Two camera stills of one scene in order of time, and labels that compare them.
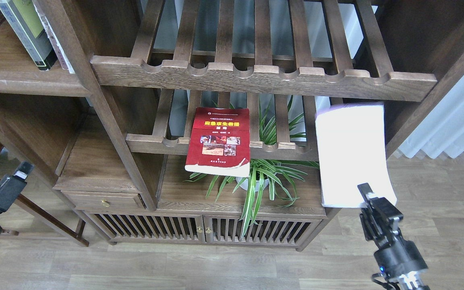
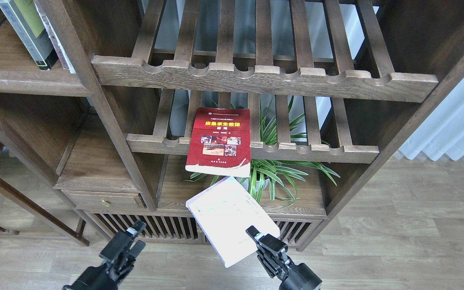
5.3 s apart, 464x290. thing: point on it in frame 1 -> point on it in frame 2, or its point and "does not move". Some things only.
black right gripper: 395,255 -> 271,254
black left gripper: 5,193 -> 121,257
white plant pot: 245,185 does not move
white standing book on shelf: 64,61 does not move
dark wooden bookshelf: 193,123 does not move
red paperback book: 219,143 does not move
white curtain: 459,123 does not move
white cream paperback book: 352,151 -> 225,210
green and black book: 30,27 does not move
